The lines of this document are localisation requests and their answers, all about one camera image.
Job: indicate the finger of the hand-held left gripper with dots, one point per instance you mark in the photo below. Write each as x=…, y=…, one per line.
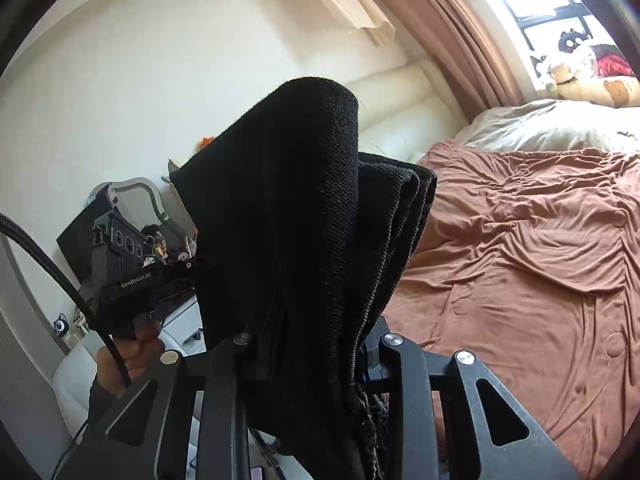
x=187, y=265

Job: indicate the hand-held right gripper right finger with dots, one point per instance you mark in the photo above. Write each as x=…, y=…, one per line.
x=400, y=370

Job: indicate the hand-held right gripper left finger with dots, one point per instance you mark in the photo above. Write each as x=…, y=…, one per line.
x=220, y=385

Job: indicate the black pants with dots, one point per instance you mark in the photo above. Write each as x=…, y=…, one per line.
x=300, y=210

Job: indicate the person's left forearm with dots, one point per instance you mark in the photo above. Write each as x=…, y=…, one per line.
x=102, y=402

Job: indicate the person's left hand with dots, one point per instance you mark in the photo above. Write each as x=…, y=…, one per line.
x=145, y=355

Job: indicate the white dressing table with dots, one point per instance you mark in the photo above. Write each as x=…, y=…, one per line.
x=182, y=320

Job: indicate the black white cat figurine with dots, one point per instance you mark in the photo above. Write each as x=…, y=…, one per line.
x=61, y=327

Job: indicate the small orange toy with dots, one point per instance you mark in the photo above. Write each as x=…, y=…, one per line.
x=205, y=143

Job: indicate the brown blanket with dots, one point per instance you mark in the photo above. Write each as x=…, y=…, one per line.
x=525, y=260

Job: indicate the cream padded headboard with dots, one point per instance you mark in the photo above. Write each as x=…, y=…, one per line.
x=395, y=110

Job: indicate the cream curtain pelmet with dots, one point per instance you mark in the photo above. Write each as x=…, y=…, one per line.
x=350, y=5

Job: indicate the beige plush toy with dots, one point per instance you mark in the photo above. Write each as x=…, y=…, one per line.
x=565, y=85

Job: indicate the brown curtain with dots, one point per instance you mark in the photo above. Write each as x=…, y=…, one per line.
x=450, y=35

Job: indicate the black cat plush toy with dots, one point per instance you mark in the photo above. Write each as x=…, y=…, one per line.
x=572, y=42

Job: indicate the red cloth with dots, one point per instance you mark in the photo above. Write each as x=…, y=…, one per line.
x=612, y=65

